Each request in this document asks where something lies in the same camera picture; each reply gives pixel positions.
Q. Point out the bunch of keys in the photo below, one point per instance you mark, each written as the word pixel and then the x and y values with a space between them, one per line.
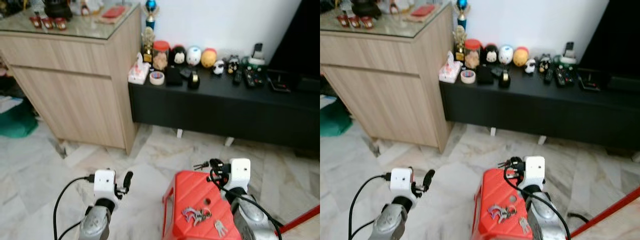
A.
pixel 499 212
pixel 196 215

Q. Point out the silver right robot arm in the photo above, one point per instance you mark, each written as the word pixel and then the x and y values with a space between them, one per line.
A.
pixel 545 220
pixel 252 220

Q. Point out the slim black remote control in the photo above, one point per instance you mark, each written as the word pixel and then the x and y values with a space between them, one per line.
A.
pixel 237 76
pixel 548 76

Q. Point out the white pink tissue box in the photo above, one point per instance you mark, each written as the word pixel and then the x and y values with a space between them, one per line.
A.
pixel 138 72
pixel 450 71

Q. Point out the black panda toy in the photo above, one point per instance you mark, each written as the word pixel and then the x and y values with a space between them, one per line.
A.
pixel 178 54
pixel 491 53

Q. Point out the black animal figurine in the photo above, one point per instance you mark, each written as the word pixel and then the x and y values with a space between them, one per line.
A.
pixel 233 64
pixel 545 63

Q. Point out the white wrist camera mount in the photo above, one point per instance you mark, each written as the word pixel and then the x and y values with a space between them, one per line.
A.
pixel 105 182
pixel 401 181
pixel 533 170
pixel 240 172

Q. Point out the black remote with coloured buttons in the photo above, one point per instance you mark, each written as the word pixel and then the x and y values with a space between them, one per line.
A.
pixel 253 78
pixel 565 77

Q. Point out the gold trophy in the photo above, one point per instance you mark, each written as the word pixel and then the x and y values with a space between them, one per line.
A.
pixel 459 44
pixel 147 45

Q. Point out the yellow red-capped toy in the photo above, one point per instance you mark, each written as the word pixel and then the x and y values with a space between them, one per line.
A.
pixel 208 58
pixel 521 57

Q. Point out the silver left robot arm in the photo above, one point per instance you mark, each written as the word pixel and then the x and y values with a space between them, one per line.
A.
pixel 390 222
pixel 95 222

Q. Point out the white green round container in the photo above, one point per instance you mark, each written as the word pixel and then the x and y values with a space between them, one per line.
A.
pixel 256 62
pixel 568 60

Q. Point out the red book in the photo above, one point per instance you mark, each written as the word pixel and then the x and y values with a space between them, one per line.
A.
pixel 114 12
pixel 422 11

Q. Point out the small panda figurine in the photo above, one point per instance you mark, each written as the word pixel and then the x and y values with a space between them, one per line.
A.
pixel 530 66
pixel 218 67

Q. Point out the black tape dispenser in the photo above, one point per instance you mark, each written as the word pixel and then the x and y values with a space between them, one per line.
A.
pixel 504 80
pixel 193 81

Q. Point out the small white red figurine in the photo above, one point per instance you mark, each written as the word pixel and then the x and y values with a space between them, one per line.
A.
pixel 395 6
pixel 85 7

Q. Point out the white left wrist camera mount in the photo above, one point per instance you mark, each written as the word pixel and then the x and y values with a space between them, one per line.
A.
pixel 401 181
pixel 105 182

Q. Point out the red plastic stool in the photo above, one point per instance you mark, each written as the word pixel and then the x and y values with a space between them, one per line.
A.
pixel 192 195
pixel 492 192

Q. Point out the green bag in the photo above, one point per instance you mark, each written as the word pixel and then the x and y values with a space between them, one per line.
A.
pixel 332 122
pixel 17 122

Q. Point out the white egg toy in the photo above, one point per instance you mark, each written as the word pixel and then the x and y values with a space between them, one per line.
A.
pixel 193 55
pixel 506 54

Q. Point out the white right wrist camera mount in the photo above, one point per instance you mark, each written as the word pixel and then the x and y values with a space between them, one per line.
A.
pixel 533 170
pixel 240 172

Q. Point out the light wooden cabinet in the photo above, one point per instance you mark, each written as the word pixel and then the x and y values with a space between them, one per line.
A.
pixel 390 85
pixel 75 85

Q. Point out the black phone on stand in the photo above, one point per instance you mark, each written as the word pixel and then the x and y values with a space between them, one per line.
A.
pixel 569 48
pixel 258 50

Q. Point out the blue ball trophy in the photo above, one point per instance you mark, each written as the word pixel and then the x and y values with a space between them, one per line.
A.
pixel 462 7
pixel 150 7

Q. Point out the black television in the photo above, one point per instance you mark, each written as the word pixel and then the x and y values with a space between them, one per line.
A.
pixel 300 40
pixel 615 40

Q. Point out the black square box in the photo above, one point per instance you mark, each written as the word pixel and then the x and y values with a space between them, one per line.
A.
pixel 174 76
pixel 484 75

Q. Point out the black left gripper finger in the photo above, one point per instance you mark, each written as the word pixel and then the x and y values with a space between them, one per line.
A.
pixel 429 179
pixel 128 180

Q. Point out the black TV console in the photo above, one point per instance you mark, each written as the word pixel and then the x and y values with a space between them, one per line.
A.
pixel 540 110
pixel 225 110

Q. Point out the red-lidded glass jar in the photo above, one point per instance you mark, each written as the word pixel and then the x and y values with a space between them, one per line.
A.
pixel 472 55
pixel 160 56

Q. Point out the white tape roll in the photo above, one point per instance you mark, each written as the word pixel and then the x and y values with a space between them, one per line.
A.
pixel 157 78
pixel 468 77

